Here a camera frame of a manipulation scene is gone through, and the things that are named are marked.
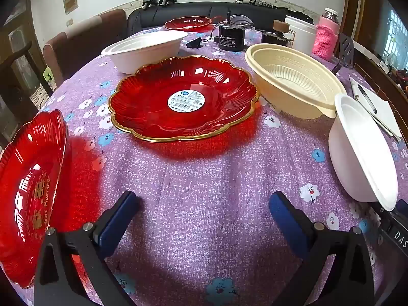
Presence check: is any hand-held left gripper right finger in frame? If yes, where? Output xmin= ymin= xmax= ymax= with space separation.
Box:
xmin=269 ymin=191 xmax=385 ymax=306

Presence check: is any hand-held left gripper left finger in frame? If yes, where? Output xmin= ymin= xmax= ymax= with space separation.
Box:
xmin=33 ymin=190 xmax=140 ymax=306

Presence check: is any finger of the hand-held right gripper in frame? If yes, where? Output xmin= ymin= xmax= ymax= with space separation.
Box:
xmin=370 ymin=200 xmax=399 ymax=228

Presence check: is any white foam bowl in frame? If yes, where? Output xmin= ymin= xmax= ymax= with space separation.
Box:
xmin=101 ymin=31 xmax=188 ymax=74
xmin=328 ymin=93 xmax=399 ymax=212

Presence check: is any red plate with gold print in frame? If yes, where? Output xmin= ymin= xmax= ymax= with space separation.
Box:
xmin=0 ymin=109 xmax=69 ymax=289

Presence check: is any gold-rimmed red plate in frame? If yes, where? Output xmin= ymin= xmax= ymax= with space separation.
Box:
xmin=108 ymin=55 xmax=261 ymax=143

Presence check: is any purple floral tablecloth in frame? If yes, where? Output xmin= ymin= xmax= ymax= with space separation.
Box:
xmin=9 ymin=27 xmax=408 ymax=306

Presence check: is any white notepad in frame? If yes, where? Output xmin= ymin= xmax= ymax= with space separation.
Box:
xmin=348 ymin=74 xmax=403 ymax=141

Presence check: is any black pen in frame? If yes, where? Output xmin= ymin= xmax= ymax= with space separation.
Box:
xmin=357 ymin=84 xmax=378 ymax=114

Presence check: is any cream plastic bowl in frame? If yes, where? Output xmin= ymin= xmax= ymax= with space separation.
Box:
xmin=244 ymin=43 xmax=347 ymax=120

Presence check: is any black phone stand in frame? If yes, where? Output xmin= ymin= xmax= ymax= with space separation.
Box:
xmin=331 ymin=33 xmax=355 ymax=74

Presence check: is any brown upholstered chair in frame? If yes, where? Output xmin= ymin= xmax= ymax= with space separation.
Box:
xmin=43 ymin=9 xmax=128 ymax=86

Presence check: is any dark jar with cork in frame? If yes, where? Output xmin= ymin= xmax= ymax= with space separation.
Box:
xmin=262 ymin=20 xmax=292 ymax=47

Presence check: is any bottle in pink knit sleeve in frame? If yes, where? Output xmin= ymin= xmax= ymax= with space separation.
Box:
xmin=312 ymin=7 xmax=339 ymax=60

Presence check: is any dark wooden chair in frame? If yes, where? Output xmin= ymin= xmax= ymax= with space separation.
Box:
xmin=0 ymin=41 xmax=53 ymax=103

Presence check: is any white plastic bucket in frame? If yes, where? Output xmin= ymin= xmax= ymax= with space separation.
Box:
xmin=285 ymin=15 xmax=317 ymax=55

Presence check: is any black electric motor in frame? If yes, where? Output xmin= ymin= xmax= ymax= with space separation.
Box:
xmin=213 ymin=11 xmax=247 ymax=52

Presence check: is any clear plastic container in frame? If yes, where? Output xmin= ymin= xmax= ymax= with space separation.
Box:
xmin=229 ymin=14 xmax=256 ymax=30

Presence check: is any small red plate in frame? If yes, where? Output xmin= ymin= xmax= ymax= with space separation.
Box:
xmin=164 ymin=16 xmax=212 ymax=32

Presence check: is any black leather sofa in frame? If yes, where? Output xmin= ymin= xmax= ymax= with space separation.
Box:
xmin=127 ymin=2 xmax=314 ymax=37

